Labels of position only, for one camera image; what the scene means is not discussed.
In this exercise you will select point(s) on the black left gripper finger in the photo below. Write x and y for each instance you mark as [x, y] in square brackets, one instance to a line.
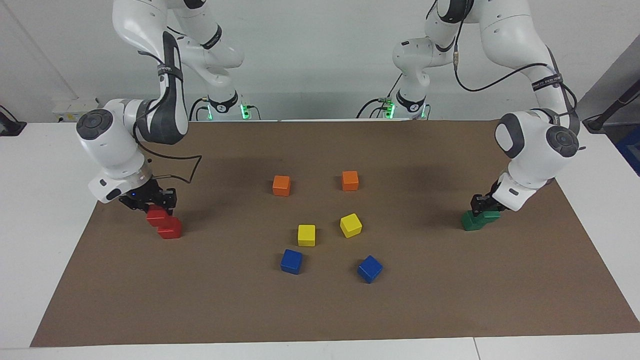
[481, 205]
[496, 199]

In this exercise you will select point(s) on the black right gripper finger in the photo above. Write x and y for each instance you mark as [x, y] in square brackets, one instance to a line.
[166, 198]
[137, 201]

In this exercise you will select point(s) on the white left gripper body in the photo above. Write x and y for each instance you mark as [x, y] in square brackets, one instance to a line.
[522, 195]

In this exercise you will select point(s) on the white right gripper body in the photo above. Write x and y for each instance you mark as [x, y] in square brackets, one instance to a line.
[117, 187]

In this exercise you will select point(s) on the green wooden cube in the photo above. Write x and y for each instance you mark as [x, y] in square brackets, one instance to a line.
[492, 217]
[471, 224]

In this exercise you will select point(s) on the red wooden cube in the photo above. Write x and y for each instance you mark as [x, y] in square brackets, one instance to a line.
[157, 217]
[172, 231]

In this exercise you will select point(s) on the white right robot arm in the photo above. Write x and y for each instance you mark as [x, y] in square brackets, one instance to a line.
[107, 145]

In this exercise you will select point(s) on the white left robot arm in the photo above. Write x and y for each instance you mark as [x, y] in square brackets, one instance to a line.
[530, 150]

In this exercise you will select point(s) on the white outlet box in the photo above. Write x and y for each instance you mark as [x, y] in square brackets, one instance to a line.
[75, 110]

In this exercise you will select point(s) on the orange wooden cube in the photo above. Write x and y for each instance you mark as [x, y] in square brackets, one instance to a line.
[350, 181]
[281, 185]

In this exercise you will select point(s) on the blue crate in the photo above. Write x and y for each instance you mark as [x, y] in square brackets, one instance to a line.
[631, 150]

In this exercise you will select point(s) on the black desk clamp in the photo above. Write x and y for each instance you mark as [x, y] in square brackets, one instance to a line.
[10, 125]

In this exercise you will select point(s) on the brown table mat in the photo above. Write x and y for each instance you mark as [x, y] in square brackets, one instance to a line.
[400, 300]

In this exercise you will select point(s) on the black stand pole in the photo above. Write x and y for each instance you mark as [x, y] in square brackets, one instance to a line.
[615, 107]

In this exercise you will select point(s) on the blue wooden cube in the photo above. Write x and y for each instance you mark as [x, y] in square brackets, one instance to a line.
[370, 269]
[291, 261]

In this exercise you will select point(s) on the yellow wooden cube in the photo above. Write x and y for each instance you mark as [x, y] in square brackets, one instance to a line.
[307, 235]
[351, 225]

